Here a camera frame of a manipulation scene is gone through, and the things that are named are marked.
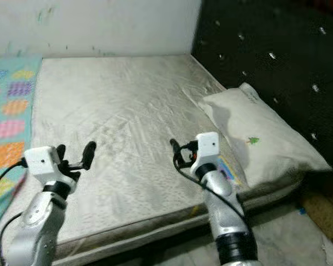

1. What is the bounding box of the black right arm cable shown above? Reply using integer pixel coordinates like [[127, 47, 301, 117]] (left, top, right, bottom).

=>
[[172, 145, 256, 244]]

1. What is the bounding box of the dark bed frame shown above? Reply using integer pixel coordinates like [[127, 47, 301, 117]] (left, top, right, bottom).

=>
[[55, 188, 306, 266]]

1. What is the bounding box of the colourful children's book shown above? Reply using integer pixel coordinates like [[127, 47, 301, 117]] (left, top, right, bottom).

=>
[[218, 155, 239, 186]]

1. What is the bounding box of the white pillow with green tree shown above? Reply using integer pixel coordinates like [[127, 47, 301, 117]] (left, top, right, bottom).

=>
[[198, 82, 332, 189]]

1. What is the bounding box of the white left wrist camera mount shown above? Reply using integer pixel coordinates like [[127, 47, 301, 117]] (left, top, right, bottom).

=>
[[23, 146, 63, 186]]

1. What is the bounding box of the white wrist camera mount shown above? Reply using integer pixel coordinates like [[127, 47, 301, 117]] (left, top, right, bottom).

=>
[[194, 131, 221, 169], [23, 146, 63, 186]]

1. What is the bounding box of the white quilted mattress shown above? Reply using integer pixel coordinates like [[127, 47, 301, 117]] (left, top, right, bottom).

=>
[[0, 54, 306, 265]]

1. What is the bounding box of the black tufted headboard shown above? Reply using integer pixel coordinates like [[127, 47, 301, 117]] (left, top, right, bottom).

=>
[[191, 0, 333, 167]]

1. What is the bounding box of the brown rug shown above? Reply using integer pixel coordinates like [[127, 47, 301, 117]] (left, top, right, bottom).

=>
[[300, 191, 333, 243]]

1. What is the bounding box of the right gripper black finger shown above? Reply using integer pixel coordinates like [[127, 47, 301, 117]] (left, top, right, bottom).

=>
[[169, 138, 185, 167]]

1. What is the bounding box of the teal blanket with colourful shapes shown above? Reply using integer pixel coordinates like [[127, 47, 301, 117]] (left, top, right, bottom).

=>
[[0, 55, 43, 233]]

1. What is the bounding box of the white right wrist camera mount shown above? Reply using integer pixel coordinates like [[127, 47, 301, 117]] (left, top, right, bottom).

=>
[[194, 131, 221, 169]]

